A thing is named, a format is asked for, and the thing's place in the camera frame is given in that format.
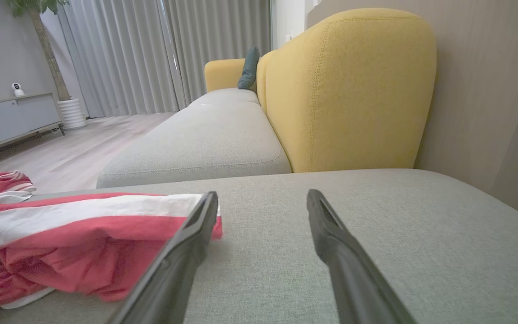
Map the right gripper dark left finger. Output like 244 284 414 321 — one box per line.
107 191 219 324

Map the grey pleated curtain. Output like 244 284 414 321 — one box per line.
162 0 272 106

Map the indoor tree with green leaves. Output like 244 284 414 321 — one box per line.
7 0 71 102

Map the grey low cabinet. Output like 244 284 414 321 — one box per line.
0 92 65 158

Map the light sheer curtain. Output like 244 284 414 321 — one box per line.
57 0 185 118

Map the yellow sofa armrest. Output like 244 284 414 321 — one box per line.
204 58 246 93

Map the red and white mesh garment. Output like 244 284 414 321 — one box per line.
0 193 223 315

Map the teal throw pillow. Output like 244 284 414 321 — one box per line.
237 46 260 90

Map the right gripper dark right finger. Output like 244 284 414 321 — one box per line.
306 189 418 324

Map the yellow sofa backrest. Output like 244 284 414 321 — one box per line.
256 8 437 173

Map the grey sofa seat cushion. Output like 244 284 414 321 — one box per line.
188 88 261 108
96 103 292 189

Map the white ribbed plant pot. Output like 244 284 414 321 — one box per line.
58 98 87 130

